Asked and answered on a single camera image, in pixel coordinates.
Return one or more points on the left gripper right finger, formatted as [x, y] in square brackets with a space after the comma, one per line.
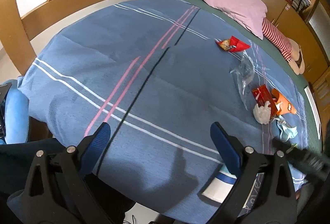
[275, 201]

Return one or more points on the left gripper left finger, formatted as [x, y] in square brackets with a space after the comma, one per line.
[55, 191]

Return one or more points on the light blue face mask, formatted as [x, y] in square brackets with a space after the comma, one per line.
[287, 131]

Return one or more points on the crumpled white tissue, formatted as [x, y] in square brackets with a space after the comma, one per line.
[262, 113]

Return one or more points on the orange snack bag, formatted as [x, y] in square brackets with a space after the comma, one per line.
[283, 105]

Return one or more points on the white flat board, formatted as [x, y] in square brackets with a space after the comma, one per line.
[314, 110]

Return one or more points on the red cardboard box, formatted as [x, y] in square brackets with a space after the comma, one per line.
[262, 95]

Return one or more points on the blue chair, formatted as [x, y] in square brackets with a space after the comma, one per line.
[16, 117]

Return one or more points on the clear plastic wrapper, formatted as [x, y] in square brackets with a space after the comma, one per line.
[244, 73]

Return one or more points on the striped plush doll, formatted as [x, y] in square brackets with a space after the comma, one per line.
[289, 49]

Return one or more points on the red snack wrapper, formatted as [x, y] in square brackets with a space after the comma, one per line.
[232, 45]

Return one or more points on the blue striped blanket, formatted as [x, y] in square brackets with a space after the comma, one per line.
[152, 70]

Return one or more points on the pink pillow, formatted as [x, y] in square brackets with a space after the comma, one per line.
[249, 13]

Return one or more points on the green bed mattress cover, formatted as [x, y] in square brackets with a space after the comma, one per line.
[314, 143]

